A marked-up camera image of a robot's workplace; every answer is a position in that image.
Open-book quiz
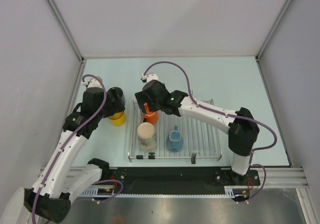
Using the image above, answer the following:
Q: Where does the yellow mug black handle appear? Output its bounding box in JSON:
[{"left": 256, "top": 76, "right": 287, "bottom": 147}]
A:
[{"left": 108, "top": 111, "right": 126, "bottom": 127}]

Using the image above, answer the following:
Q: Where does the orange mug black handle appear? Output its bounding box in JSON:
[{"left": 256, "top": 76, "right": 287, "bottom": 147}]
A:
[{"left": 141, "top": 103, "right": 159, "bottom": 125}]

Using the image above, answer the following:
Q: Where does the cream floral mug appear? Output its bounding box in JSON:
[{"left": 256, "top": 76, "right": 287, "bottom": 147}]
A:
[{"left": 137, "top": 122, "right": 158, "bottom": 152}]

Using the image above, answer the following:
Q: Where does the dark green mug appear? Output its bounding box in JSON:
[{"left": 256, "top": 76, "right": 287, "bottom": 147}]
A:
[{"left": 107, "top": 86, "right": 126, "bottom": 106}]

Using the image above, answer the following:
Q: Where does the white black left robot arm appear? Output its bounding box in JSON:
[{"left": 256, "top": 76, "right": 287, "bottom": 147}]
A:
[{"left": 24, "top": 87, "right": 126, "bottom": 224}]

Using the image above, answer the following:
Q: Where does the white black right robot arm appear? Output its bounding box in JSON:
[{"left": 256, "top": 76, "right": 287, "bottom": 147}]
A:
[{"left": 134, "top": 80, "right": 260, "bottom": 185}]

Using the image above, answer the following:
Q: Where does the black front rack knob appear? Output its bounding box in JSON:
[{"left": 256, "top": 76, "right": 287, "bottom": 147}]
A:
[{"left": 148, "top": 152, "right": 155, "bottom": 160}]

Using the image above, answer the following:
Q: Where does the black front rack hook clip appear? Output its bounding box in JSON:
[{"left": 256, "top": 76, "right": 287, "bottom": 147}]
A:
[{"left": 191, "top": 151, "right": 199, "bottom": 165}]

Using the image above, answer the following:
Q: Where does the blue mug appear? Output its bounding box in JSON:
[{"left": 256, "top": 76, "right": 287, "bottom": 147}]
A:
[{"left": 165, "top": 125, "right": 184, "bottom": 153}]

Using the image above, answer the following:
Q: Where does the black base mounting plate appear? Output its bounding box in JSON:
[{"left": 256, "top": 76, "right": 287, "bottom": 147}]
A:
[{"left": 100, "top": 166, "right": 261, "bottom": 190}]

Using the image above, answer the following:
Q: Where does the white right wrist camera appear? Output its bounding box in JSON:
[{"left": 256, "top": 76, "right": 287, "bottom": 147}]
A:
[{"left": 140, "top": 73, "right": 159, "bottom": 83}]

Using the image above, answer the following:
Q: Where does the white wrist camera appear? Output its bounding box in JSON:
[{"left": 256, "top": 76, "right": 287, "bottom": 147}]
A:
[
  {"left": 81, "top": 77, "right": 103, "bottom": 89},
  {"left": 140, "top": 73, "right": 159, "bottom": 83}
]

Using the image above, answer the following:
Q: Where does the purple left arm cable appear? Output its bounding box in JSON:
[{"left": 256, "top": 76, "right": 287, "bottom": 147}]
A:
[{"left": 31, "top": 74, "right": 125, "bottom": 224}]

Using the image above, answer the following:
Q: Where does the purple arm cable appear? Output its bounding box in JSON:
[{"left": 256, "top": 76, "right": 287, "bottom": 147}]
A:
[
  {"left": 142, "top": 60, "right": 278, "bottom": 204},
  {"left": 31, "top": 74, "right": 125, "bottom": 224}
]

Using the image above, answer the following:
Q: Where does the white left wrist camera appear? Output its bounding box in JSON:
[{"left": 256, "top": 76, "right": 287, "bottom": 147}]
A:
[{"left": 81, "top": 77, "right": 103, "bottom": 89}]

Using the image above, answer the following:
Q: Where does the metal wire dish rack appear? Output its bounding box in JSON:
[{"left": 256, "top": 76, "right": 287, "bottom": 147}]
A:
[{"left": 128, "top": 101, "right": 223, "bottom": 164}]

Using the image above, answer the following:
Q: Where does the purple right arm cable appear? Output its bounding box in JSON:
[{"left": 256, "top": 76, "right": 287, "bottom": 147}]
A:
[{"left": 142, "top": 60, "right": 278, "bottom": 204}]

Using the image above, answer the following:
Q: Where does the aluminium frame post left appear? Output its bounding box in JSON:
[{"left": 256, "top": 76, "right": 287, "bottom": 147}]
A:
[{"left": 36, "top": 0, "right": 85, "bottom": 62}]

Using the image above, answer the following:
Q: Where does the aluminium frame post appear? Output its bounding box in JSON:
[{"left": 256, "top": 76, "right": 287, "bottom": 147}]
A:
[
  {"left": 36, "top": 0, "right": 85, "bottom": 62},
  {"left": 255, "top": 0, "right": 303, "bottom": 61}
]

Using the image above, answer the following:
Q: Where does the white slotted cable duct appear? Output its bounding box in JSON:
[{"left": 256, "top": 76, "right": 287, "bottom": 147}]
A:
[{"left": 78, "top": 185, "right": 250, "bottom": 200}]

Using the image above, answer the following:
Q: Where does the aluminium frame post right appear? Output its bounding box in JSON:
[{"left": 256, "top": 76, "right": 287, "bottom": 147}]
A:
[{"left": 255, "top": 0, "right": 303, "bottom": 61}]

